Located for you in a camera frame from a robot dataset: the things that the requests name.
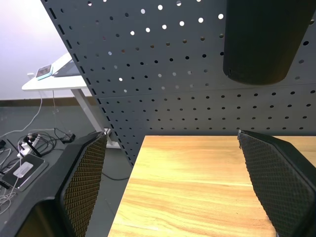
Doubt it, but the grey perforated pegboard panel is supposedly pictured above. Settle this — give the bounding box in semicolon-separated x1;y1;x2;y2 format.
40;0;316;166

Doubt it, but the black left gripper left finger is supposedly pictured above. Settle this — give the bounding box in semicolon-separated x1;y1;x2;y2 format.
4;131;109;237

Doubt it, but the white cable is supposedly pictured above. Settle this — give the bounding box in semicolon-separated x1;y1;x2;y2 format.
0;90;43;139

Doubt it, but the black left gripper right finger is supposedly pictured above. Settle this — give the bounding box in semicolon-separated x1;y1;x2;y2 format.
237;130;316;237

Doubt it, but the black power adapter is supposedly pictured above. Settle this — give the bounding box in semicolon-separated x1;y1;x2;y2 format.
60;133;76;144

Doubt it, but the grey flat device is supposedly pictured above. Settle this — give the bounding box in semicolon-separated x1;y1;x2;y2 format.
1;154;49;193

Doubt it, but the dark mat on desk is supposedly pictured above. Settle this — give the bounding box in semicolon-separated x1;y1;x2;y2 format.
54;62;81;78

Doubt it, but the white desk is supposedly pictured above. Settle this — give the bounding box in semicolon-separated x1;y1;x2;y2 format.
21;52;121;150

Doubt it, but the white power strip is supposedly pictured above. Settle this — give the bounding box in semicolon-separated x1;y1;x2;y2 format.
16;133;40;158

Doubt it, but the teal phone on table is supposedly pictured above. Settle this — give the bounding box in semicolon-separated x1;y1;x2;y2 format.
35;64;55;81

